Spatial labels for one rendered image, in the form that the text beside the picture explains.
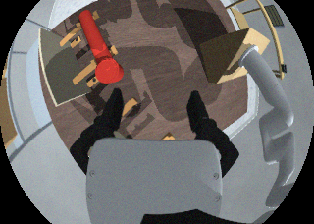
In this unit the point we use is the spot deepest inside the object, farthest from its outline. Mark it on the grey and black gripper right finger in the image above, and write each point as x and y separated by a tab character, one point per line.
206	129

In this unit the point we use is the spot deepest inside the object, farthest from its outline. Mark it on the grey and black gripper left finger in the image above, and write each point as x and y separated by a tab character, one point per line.
103	127

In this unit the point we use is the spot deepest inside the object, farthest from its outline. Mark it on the red mallet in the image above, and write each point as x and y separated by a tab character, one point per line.
107	69

